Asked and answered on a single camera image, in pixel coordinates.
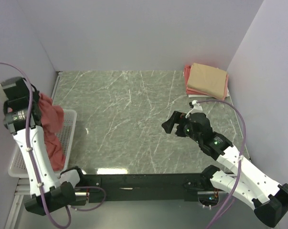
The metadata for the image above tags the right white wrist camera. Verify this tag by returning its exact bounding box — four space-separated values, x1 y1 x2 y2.
185 100 203 118

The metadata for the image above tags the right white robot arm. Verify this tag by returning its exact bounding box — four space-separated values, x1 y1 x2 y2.
161 111 288 228

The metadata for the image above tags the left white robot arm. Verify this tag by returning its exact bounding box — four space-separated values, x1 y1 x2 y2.
1 77 86 216

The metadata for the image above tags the white plastic laundry basket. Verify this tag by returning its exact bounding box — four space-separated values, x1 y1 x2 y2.
8 109 77 178

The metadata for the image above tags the folded beige t shirt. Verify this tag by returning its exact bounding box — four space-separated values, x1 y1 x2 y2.
184 63 228 100

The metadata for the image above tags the folded pink t shirt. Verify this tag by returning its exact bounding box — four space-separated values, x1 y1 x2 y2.
183 64 230 98

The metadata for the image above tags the folded white t shirt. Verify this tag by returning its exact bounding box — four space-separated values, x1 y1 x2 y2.
188 91 230 98

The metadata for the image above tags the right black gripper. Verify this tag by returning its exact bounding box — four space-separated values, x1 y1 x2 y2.
161 110 202 143

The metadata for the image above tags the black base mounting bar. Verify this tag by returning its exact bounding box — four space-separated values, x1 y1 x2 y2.
76 173 214 203

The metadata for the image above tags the red t shirt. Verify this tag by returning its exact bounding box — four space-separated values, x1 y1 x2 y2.
38 93 65 172

